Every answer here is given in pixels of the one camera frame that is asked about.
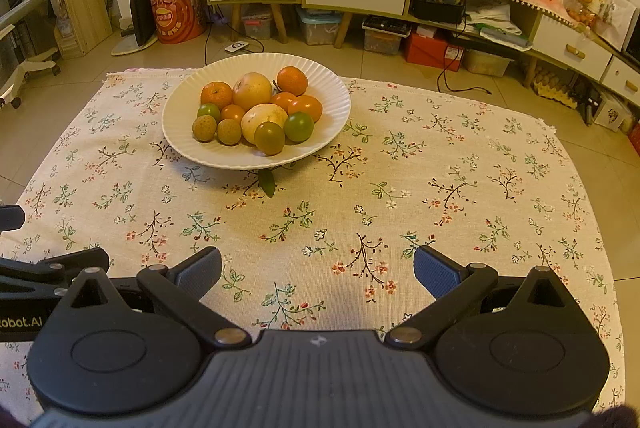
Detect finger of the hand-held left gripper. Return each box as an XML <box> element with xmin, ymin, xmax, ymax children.
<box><xmin>0</xmin><ymin>205</ymin><xmax>25</xmax><ymax>233</ymax></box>
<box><xmin>0</xmin><ymin>249</ymin><xmax>110</xmax><ymax>299</ymax></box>

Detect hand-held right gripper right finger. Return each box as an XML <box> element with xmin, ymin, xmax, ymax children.
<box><xmin>384</xmin><ymin>245</ymin><xmax>573</xmax><ymax>350</ymax></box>

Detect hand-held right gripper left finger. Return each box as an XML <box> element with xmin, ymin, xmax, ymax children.
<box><xmin>65</xmin><ymin>247</ymin><xmax>252</xmax><ymax>350</ymax></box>

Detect small brown speckled fruit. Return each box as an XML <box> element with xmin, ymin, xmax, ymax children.
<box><xmin>216</xmin><ymin>119</ymin><xmax>243</xmax><ymax>145</ymax></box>
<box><xmin>192</xmin><ymin>115</ymin><xmax>219</xmax><ymax>142</ymax></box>

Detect brownish green tangerine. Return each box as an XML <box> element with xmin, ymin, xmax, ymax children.
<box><xmin>254</xmin><ymin>121</ymin><xmax>286</xmax><ymax>156</ymax></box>

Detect pale yellow spotted grapefruit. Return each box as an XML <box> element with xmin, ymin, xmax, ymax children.
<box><xmin>240</xmin><ymin>104</ymin><xmax>289</xmax><ymax>145</ymax></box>

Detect large green tangerine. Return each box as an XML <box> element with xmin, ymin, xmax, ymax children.
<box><xmin>283</xmin><ymin>111</ymin><xmax>315</xmax><ymax>143</ymax></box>

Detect white ribbed plate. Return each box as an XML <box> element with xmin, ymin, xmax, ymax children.
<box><xmin>161</xmin><ymin>52</ymin><xmax>351</xmax><ymax>169</ymax></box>

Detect pinkish yellow grapefruit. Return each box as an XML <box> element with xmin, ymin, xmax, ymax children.
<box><xmin>232</xmin><ymin>72</ymin><xmax>274</xmax><ymax>111</ymax></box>

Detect floral tablecloth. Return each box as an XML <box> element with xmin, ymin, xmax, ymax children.
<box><xmin>0</xmin><ymin>68</ymin><xmax>626</xmax><ymax>419</ymax></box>

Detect green leaf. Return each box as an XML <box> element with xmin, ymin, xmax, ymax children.
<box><xmin>257</xmin><ymin>169</ymin><xmax>277</xmax><ymax>199</ymax></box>

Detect white grey office chair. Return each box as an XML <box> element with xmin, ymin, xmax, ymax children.
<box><xmin>0</xmin><ymin>0</ymin><xmax>63</xmax><ymax>109</ymax></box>

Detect white oval base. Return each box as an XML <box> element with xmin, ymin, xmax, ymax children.
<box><xmin>111</xmin><ymin>36</ymin><xmax>161</xmax><ymax>57</ymax></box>

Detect clear storage box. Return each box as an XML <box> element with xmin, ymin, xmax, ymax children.
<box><xmin>462</xmin><ymin>48</ymin><xmax>516</xmax><ymax>77</ymax></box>
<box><xmin>241</xmin><ymin>5</ymin><xmax>273</xmax><ymax>41</ymax></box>

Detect yellow egg carton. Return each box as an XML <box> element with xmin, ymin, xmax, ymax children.
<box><xmin>532</xmin><ymin>72</ymin><xmax>583</xmax><ymax>109</ymax></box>

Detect red cardboard box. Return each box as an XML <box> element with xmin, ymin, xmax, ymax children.
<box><xmin>404</xmin><ymin>30</ymin><xmax>465</xmax><ymax>72</ymax></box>

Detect small black device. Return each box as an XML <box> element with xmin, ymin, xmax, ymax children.
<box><xmin>567</xmin><ymin>78</ymin><xmax>601</xmax><ymax>123</ymax></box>

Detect white printed box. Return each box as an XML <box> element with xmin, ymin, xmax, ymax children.
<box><xmin>594</xmin><ymin>95</ymin><xmax>632</xmax><ymax>132</ymax></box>

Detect clear box with dark lid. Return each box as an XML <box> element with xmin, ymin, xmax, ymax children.
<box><xmin>362</xmin><ymin>16</ymin><xmax>405</xmax><ymax>55</ymax></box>

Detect black flat panel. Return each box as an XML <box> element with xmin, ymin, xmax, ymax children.
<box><xmin>128</xmin><ymin>0</ymin><xmax>157</xmax><ymax>48</ymax></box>

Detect white plastic bag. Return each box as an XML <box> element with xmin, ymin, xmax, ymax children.
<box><xmin>465</xmin><ymin>2</ymin><xmax>531</xmax><ymax>51</ymax></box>

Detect red printed bag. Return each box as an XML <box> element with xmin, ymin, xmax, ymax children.
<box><xmin>144</xmin><ymin>0</ymin><xmax>208</xmax><ymax>45</ymax></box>

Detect black case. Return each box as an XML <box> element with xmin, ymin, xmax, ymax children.
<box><xmin>412</xmin><ymin>0</ymin><xmax>466</xmax><ymax>24</ymax></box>

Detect white sideboard drawer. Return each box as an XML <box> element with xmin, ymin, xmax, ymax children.
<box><xmin>532</xmin><ymin>15</ymin><xmax>612</xmax><ymax>68</ymax></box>
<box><xmin>600</xmin><ymin>56</ymin><xmax>640</xmax><ymax>107</ymax></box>

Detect clear box with teal lid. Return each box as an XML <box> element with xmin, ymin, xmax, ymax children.
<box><xmin>296</xmin><ymin>6</ymin><xmax>341</xmax><ymax>47</ymax></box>

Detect low yellow white sideboard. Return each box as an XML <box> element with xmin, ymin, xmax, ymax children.
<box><xmin>407</xmin><ymin>0</ymin><xmax>640</xmax><ymax>109</ymax></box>

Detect clear glass jar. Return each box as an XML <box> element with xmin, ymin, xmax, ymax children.
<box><xmin>565</xmin><ymin>0</ymin><xmax>601</xmax><ymax>23</ymax></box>

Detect white microwave oven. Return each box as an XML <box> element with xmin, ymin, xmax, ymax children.
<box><xmin>619</xmin><ymin>10</ymin><xmax>640</xmax><ymax>73</ymax></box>

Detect white paper sheets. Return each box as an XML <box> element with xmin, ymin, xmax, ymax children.
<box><xmin>597</xmin><ymin>0</ymin><xmax>640</xmax><ymax>51</ymax></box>

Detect black power cable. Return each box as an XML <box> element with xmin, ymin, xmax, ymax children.
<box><xmin>437</xmin><ymin>0</ymin><xmax>493</xmax><ymax>96</ymax></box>

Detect black floor cable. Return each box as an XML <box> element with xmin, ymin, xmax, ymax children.
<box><xmin>202</xmin><ymin>20</ymin><xmax>266</xmax><ymax>66</ymax></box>

